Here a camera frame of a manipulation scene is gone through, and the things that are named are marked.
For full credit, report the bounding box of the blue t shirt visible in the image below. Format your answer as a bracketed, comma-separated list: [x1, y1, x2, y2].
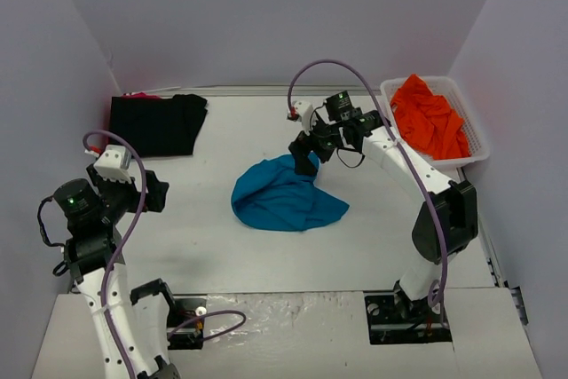
[231, 154, 350, 233]

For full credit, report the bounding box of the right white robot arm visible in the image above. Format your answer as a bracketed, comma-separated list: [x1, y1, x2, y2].
[288, 91, 478, 320]

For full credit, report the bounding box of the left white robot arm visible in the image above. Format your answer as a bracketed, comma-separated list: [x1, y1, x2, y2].
[43, 165, 179, 378]

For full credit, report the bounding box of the folded black t shirt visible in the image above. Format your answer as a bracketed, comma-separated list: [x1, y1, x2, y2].
[108, 94, 208, 158]

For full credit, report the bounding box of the folded pink t shirt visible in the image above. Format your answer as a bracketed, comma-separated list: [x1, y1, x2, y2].
[121, 92, 162, 100]

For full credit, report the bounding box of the orange t shirt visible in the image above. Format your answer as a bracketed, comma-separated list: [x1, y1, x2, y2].
[390, 74, 470, 161]

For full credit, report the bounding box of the white plastic basket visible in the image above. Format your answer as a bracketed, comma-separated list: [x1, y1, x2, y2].
[380, 76, 489, 169]

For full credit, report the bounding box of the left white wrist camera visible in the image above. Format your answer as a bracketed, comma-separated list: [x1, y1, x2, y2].
[93, 145, 131, 183]

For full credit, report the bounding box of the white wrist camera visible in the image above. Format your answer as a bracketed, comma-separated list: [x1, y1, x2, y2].
[93, 145, 131, 183]
[287, 100, 314, 129]

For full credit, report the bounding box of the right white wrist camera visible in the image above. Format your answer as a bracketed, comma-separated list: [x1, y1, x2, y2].
[287, 100, 314, 129]

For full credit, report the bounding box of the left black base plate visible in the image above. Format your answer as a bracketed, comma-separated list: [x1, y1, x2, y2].
[167, 296, 207, 351]

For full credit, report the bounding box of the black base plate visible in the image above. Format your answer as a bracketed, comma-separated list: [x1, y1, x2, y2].
[167, 296, 207, 351]
[364, 291, 453, 345]

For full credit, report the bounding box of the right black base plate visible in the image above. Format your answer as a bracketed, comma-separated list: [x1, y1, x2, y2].
[364, 291, 453, 345]

